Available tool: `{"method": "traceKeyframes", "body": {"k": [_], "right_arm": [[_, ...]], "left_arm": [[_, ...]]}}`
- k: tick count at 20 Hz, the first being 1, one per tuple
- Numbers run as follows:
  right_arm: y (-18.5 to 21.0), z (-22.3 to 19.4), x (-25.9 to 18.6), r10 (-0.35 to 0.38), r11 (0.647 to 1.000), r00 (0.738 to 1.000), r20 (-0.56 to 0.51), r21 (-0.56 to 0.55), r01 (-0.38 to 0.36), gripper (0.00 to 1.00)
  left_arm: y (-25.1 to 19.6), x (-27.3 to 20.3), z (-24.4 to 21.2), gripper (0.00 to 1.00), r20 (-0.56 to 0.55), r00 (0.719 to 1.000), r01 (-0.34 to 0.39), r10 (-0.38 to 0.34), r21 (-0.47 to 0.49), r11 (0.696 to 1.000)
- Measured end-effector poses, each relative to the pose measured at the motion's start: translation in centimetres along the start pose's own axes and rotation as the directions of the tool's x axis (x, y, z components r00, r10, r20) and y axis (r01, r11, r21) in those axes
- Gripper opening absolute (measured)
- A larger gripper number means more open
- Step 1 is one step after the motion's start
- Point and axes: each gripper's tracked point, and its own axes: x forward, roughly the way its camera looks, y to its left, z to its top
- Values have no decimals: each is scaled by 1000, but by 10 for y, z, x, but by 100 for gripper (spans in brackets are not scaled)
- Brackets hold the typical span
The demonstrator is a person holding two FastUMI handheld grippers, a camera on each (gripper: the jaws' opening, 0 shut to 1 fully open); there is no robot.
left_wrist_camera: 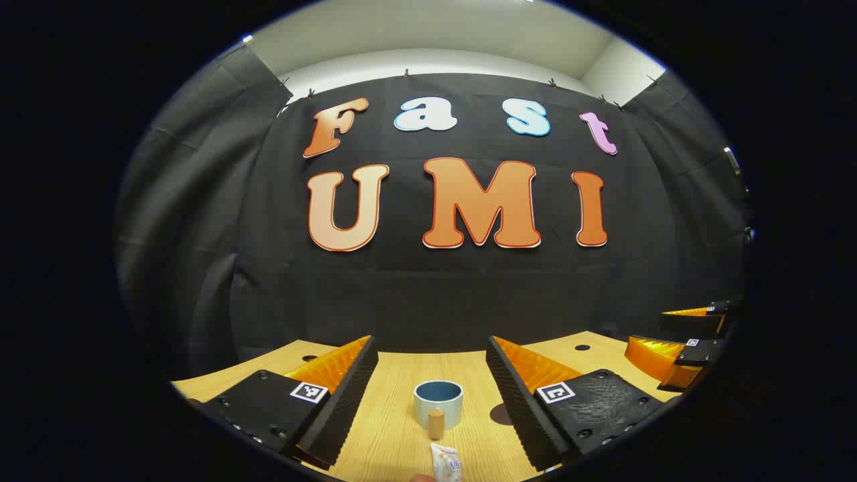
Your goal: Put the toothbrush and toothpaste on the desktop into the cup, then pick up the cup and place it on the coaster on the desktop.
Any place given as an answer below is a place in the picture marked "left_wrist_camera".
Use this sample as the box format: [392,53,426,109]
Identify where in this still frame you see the white toothpaste tube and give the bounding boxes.
[430,443,464,482]

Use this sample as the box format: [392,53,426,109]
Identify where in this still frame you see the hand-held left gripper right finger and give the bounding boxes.
[485,335,665,473]

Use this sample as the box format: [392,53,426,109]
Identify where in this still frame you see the wooden desktop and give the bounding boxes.
[171,330,684,482]

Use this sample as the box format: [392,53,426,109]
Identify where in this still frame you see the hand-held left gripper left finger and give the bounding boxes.
[189,335,380,471]

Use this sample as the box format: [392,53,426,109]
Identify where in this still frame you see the pale blue cup wooden handle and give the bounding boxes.
[413,380,464,441]

